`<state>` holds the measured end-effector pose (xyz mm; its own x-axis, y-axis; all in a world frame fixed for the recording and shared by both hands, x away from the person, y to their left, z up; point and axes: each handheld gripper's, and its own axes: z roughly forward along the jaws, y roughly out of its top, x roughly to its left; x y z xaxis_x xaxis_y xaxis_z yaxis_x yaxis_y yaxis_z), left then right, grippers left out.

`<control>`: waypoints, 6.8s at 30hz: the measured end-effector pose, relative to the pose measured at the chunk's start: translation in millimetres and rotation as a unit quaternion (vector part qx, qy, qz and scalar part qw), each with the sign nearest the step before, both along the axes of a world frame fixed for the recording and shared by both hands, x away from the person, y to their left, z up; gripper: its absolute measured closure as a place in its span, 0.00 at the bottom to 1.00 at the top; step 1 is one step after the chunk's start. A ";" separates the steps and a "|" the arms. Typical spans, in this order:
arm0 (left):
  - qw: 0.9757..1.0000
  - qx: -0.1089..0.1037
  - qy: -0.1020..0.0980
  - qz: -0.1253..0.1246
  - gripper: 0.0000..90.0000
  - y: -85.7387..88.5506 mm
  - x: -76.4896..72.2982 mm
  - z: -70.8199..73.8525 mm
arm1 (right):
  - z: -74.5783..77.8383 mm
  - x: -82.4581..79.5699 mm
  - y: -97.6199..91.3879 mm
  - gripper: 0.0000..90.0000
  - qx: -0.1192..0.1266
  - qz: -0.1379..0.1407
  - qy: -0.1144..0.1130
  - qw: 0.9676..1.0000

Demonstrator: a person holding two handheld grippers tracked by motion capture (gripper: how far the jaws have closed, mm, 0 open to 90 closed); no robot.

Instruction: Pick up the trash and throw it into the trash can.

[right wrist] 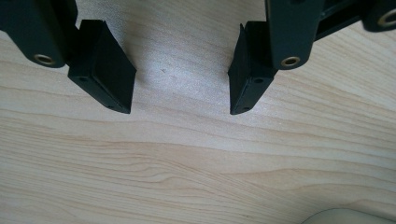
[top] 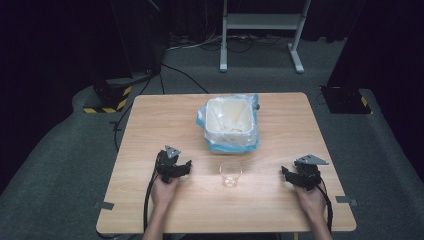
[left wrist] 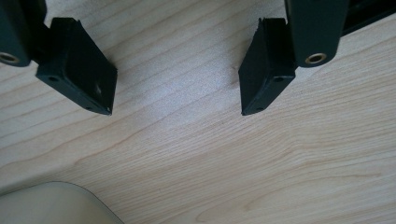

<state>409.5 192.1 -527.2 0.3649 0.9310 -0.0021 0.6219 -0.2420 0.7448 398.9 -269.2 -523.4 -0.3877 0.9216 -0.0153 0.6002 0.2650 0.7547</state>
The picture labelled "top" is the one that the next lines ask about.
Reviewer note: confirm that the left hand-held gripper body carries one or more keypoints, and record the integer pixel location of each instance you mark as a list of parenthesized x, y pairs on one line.
[(165, 165)]

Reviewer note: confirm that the grey tape strip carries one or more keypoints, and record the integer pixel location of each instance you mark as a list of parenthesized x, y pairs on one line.
[(346, 200), (104, 205)]

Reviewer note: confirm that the white metal stand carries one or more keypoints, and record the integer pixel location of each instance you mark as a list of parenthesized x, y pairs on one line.
[(263, 20)]

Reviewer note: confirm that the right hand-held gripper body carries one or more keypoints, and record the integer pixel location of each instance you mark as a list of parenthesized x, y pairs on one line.
[(308, 173)]

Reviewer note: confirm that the bin with blue bag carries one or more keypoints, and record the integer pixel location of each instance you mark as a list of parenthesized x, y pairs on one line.
[(253, 136)]

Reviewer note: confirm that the white trash bin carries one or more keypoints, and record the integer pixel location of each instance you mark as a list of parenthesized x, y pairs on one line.
[(229, 116)]

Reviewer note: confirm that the black yellow striped stand base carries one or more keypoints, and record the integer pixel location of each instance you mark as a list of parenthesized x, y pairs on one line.
[(111, 100)]

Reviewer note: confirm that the person's left hand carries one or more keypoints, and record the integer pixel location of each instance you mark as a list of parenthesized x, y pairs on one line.
[(164, 195)]

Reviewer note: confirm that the person's right hand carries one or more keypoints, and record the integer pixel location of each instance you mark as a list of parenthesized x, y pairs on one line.
[(312, 200)]

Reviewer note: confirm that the dark curtain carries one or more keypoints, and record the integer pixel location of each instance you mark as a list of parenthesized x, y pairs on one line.
[(60, 43), (386, 46)]

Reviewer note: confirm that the clear plastic cup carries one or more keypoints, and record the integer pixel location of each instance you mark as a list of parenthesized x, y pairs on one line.
[(230, 175)]

